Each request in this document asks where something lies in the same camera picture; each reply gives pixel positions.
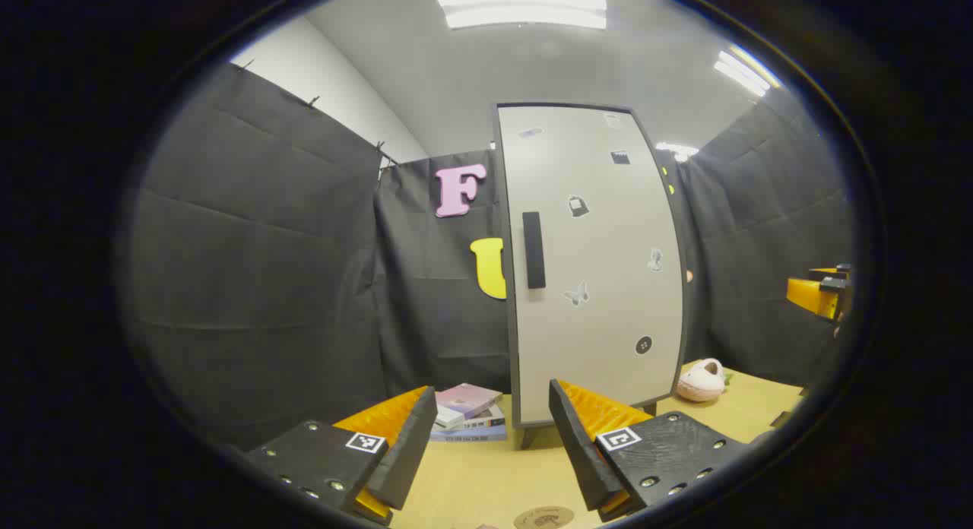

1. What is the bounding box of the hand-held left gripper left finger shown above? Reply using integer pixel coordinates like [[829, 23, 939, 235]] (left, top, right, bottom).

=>
[[242, 385, 439, 527]]

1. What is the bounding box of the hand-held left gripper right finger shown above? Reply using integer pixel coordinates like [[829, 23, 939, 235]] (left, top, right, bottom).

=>
[[549, 379, 757, 524]]

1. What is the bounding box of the brown round coaster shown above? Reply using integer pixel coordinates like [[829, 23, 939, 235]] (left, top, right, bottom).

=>
[[513, 505, 575, 529]]

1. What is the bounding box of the black cabinet door handle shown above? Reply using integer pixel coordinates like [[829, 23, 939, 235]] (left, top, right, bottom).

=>
[[521, 211, 547, 290]]

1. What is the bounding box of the grey cabinet door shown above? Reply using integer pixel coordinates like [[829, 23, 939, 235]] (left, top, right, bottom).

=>
[[494, 103, 689, 427]]

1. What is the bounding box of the blue book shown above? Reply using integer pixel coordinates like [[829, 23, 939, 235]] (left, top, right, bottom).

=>
[[429, 425, 508, 443]]

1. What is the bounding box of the pink book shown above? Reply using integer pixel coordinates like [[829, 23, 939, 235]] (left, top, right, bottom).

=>
[[435, 383, 503, 420]]

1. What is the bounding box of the grey book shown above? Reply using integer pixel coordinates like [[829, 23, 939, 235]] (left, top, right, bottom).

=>
[[456, 404, 506, 429]]

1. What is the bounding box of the pink plush toy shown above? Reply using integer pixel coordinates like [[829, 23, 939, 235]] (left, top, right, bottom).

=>
[[676, 358, 734, 403]]

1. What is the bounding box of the black backdrop cloth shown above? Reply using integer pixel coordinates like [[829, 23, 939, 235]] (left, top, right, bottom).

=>
[[125, 62, 856, 450]]

